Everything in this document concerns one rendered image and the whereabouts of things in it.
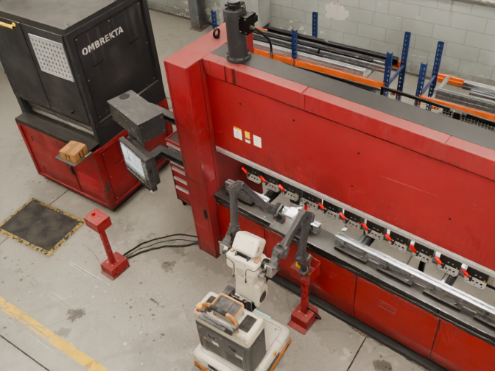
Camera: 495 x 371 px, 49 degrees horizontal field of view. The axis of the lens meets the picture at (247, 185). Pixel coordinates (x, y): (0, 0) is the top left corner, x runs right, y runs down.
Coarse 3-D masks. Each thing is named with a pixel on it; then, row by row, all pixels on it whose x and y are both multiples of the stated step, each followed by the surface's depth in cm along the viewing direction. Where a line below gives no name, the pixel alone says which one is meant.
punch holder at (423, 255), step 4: (416, 244) 404; (420, 244) 401; (416, 248) 405; (420, 248) 403; (424, 248) 400; (428, 248) 398; (412, 252) 410; (420, 252) 406; (424, 252) 403; (428, 252) 400; (432, 252) 397; (416, 256) 410; (420, 256) 408; (424, 256) 404; (428, 256) 402; (432, 256) 400; (420, 260) 410; (424, 260) 407; (428, 260) 405; (432, 260) 409
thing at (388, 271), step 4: (380, 264) 444; (376, 268) 442; (380, 268) 441; (388, 268) 440; (384, 272) 439; (388, 272) 437; (392, 272) 437; (396, 272) 436; (392, 276) 435; (396, 276) 434; (400, 276) 434; (404, 276) 433; (400, 280) 432; (404, 280) 430; (408, 280) 430; (412, 280) 430; (408, 284) 428
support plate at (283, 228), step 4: (284, 212) 482; (288, 220) 474; (292, 220) 474; (272, 224) 472; (276, 224) 472; (280, 224) 471; (284, 224) 471; (288, 224) 471; (272, 228) 469; (276, 228) 468; (280, 228) 468; (284, 228) 467; (288, 228) 467; (280, 232) 465; (284, 232) 464
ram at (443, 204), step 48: (240, 96) 433; (240, 144) 470; (288, 144) 430; (336, 144) 396; (384, 144) 368; (336, 192) 427; (384, 192) 393; (432, 192) 365; (480, 192) 340; (432, 240) 390; (480, 240) 362
